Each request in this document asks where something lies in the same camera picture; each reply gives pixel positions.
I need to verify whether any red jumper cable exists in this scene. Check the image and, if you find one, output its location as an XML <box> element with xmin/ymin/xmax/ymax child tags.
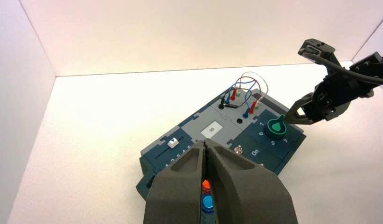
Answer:
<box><xmin>230</xmin><ymin>76</ymin><xmax>264</xmax><ymax>115</ymax></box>

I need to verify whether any blue push button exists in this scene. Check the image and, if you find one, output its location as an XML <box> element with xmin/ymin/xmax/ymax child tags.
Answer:
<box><xmin>201</xmin><ymin>194</ymin><xmax>214</xmax><ymax>213</ymax></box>

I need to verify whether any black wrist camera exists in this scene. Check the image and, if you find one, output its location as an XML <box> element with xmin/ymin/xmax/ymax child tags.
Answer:
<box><xmin>298</xmin><ymin>38</ymin><xmax>338</xmax><ymax>75</ymax></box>

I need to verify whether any black camera cable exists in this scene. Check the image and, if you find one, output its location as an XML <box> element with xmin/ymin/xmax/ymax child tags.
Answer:
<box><xmin>306</xmin><ymin>52</ymin><xmax>383</xmax><ymax>86</ymax></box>

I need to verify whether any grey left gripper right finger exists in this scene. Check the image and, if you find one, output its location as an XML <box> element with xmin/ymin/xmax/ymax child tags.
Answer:
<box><xmin>205</xmin><ymin>139</ymin><xmax>299</xmax><ymax>224</ymax></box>

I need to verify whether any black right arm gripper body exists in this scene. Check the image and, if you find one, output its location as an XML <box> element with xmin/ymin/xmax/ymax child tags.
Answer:
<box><xmin>304</xmin><ymin>52</ymin><xmax>383</xmax><ymax>122</ymax></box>

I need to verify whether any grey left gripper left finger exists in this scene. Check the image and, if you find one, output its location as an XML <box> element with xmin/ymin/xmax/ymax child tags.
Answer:
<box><xmin>143</xmin><ymin>140</ymin><xmax>206</xmax><ymax>224</ymax></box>

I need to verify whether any white jumper cable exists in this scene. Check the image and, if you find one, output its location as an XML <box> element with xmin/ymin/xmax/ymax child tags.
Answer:
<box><xmin>236</xmin><ymin>71</ymin><xmax>269</xmax><ymax>109</ymax></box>

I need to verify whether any black jumper cable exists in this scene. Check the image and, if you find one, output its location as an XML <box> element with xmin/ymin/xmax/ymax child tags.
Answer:
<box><xmin>218</xmin><ymin>88</ymin><xmax>253</xmax><ymax>110</ymax></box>

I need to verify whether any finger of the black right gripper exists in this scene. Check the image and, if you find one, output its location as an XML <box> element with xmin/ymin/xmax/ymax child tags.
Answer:
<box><xmin>284</xmin><ymin>92</ymin><xmax>316</xmax><ymax>120</ymax></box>
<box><xmin>285</xmin><ymin>112</ymin><xmax>330</xmax><ymax>126</ymax></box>

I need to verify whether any white display label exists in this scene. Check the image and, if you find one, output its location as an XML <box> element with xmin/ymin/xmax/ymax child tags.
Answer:
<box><xmin>200</xmin><ymin>121</ymin><xmax>223</xmax><ymax>139</ymax></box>

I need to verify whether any green pointer knob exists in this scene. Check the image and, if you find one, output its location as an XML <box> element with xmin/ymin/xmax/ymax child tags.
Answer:
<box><xmin>265</xmin><ymin>114</ymin><xmax>288</xmax><ymax>140</ymax></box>

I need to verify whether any blue grey task board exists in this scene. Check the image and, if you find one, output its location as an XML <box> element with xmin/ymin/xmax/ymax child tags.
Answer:
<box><xmin>135</xmin><ymin>88</ymin><xmax>306</xmax><ymax>224</ymax></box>

